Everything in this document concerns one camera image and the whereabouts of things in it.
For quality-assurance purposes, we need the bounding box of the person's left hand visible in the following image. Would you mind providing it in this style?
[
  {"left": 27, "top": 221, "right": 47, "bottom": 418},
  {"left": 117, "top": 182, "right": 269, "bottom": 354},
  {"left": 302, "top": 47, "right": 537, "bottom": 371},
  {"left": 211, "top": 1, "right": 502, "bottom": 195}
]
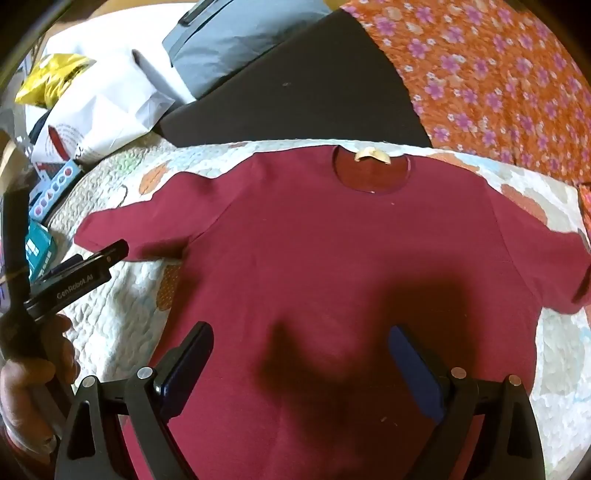
[{"left": 0, "top": 314, "right": 79, "bottom": 457}]

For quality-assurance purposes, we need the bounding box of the white paper bag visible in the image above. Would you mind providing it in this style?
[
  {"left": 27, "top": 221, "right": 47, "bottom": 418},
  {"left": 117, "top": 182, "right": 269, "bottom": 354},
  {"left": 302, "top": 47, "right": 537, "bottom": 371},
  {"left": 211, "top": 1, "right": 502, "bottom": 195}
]
[{"left": 28, "top": 60, "right": 178, "bottom": 167}]

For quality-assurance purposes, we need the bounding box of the blue box with coloured dots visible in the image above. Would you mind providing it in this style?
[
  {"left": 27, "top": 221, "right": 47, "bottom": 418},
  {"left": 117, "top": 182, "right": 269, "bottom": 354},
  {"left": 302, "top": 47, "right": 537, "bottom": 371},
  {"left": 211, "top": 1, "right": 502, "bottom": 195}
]
[{"left": 28, "top": 159, "right": 84, "bottom": 222}]

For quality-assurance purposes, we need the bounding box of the grey pillow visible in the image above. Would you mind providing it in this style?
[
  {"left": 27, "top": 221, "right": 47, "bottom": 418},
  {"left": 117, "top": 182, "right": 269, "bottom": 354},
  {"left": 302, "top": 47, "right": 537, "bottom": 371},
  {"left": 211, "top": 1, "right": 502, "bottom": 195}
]
[{"left": 161, "top": 0, "right": 333, "bottom": 100}]

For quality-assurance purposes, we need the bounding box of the teal box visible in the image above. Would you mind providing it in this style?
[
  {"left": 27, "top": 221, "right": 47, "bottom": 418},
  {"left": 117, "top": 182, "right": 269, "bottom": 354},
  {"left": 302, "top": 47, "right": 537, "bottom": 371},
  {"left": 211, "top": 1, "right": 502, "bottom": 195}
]
[{"left": 25, "top": 220, "right": 58, "bottom": 280}]

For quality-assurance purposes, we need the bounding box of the quilted heart-pattern blanket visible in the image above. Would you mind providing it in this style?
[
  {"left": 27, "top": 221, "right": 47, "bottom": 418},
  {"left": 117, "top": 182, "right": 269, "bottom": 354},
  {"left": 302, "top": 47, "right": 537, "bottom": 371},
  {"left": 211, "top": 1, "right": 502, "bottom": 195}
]
[{"left": 44, "top": 138, "right": 591, "bottom": 476}]

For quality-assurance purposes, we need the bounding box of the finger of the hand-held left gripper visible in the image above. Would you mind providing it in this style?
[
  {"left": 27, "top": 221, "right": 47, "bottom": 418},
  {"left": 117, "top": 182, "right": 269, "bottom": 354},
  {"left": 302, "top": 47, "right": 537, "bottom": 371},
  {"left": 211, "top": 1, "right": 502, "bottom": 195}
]
[{"left": 44, "top": 239, "right": 130, "bottom": 280}]

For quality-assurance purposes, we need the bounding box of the yellow packet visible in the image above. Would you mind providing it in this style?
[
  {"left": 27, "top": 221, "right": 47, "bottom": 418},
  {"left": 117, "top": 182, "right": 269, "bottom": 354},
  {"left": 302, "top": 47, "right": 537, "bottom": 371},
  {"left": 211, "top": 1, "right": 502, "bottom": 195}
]
[{"left": 15, "top": 53, "right": 95, "bottom": 109}]

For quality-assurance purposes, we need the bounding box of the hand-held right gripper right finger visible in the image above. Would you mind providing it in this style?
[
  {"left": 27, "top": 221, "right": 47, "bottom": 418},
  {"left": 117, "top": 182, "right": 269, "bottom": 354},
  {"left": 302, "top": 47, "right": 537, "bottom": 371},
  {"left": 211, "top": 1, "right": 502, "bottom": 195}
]
[{"left": 388, "top": 324, "right": 548, "bottom": 480}]

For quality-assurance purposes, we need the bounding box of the orange floral cloth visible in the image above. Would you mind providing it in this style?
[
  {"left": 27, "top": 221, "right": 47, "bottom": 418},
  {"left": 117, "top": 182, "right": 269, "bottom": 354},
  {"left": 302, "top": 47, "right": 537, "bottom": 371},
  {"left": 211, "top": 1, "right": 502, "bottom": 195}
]
[{"left": 339, "top": 0, "right": 591, "bottom": 250}]

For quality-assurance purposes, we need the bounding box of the white paper sheet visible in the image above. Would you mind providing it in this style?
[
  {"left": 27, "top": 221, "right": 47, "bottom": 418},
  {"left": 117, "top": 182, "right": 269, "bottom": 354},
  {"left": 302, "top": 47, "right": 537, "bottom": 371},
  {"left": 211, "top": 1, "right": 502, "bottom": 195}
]
[{"left": 133, "top": 48, "right": 200, "bottom": 105}]

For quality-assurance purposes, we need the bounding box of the black cushion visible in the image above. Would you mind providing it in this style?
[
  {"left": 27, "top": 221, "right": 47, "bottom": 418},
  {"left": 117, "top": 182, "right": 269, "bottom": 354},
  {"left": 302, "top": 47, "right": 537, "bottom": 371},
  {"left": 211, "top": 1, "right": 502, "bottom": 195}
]
[{"left": 157, "top": 8, "right": 435, "bottom": 149}]

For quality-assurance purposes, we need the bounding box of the maroon t-shirt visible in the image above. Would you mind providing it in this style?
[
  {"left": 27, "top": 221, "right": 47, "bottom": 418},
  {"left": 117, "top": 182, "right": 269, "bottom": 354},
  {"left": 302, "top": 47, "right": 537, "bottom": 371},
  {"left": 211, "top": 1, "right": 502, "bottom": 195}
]
[{"left": 74, "top": 144, "right": 591, "bottom": 480}]

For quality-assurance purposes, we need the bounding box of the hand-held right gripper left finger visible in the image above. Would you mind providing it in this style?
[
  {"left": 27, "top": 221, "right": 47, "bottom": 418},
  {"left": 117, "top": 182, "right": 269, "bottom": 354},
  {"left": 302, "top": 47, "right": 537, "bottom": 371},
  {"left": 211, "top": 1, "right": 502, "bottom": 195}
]
[{"left": 55, "top": 320, "right": 215, "bottom": 480}]

